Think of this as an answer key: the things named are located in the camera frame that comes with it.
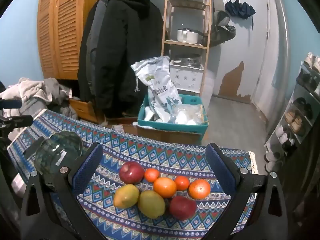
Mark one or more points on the cardboard box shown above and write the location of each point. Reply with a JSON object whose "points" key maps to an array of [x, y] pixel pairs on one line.
{"points": [[162, 136]]}

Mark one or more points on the wooden louvered wardrobe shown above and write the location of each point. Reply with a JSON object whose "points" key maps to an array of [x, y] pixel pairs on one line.
{"points": [[65, 30]]}

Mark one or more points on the wooden shelf rack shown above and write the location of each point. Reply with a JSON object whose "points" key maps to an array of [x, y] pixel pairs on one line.
{"points": [[166, 17]]}

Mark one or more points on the blue patterned tablecloth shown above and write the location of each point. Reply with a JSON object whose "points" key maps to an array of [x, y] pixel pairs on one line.
{"points": [[150, 152]]}

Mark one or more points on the white printed rice bag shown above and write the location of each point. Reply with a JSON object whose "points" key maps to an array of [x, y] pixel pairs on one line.
{"points": [[160, 85]]}

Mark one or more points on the clear plastic bags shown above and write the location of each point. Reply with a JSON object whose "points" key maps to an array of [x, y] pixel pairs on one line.
{"points": [[188, 115]]}

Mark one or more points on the group of assorted shoes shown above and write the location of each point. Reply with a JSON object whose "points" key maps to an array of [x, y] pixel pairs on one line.
{"points": [[295, 122]]}

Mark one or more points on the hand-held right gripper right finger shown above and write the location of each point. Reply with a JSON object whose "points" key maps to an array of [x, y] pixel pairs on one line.
{"points": [[221, 170]]}

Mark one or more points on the small tangerine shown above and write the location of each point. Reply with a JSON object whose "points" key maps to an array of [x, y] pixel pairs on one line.
{"points": [[182, 182], [152, 175]]}

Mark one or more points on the yellow-green mango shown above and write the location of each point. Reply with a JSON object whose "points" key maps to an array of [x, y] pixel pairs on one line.
{"points": [[152, 204]]}

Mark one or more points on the yellow-orange mango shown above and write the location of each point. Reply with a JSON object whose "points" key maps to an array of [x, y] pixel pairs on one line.
{"points": [[126, 196]]}

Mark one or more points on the wooden drawer box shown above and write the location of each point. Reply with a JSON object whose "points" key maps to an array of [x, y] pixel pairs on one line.
{"points": [[83, 110]]}

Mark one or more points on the black hanging bag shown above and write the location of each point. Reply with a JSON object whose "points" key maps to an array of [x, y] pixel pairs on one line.
{"points": [[221, 30]]}

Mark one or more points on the teal plastic crate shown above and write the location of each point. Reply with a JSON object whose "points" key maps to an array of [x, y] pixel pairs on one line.
{"points": [[172, 129]]}

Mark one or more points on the steel pot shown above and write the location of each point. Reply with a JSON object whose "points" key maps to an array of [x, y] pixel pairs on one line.
{"points": [[186, 60]]}

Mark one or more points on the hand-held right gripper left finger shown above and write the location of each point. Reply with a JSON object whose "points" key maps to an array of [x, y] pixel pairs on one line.
{"points": [[86, 170]]}

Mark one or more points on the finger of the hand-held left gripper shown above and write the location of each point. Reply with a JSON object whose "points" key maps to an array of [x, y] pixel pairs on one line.
{"points": [[18, 122], [11, 104]]}

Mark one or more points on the white door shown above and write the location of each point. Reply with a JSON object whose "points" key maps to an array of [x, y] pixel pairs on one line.
{"points": [[262, 55]]}

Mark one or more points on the black hooded jacket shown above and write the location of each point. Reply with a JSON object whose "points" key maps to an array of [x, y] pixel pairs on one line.
{"points": [[120, 55]]}

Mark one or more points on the white cooking pot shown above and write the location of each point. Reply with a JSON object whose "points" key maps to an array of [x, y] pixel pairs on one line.
{"points": [[187, 35]]}

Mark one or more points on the shoe rack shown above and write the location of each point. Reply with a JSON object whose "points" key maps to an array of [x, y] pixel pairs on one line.
{"points": [[300, 97]]}

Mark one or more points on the grey fabric bag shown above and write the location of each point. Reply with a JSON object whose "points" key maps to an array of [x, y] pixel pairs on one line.
{"points": [[31, 107]]}

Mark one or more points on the large orange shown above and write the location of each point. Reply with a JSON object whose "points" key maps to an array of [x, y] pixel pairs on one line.
{"points": [[199, 189], [164, 187]]}

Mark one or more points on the white fleece garment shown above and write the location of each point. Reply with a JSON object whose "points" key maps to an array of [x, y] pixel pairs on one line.
{"points": [[25, 88]]}

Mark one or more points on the red apple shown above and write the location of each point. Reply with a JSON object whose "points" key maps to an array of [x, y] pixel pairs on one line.
{"points": [[183, 207], [131, 172]]}

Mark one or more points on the white perforated basket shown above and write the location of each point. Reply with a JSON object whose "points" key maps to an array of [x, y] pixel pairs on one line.
{"points": [[186, 78]]}

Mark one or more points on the clear glass bowl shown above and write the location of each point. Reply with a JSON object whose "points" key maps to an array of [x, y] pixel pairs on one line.
{"points": [[58, 152]]}

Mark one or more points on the grey metal panel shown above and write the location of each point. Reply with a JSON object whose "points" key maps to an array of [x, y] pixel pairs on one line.
{"points": [[283, 42]]}

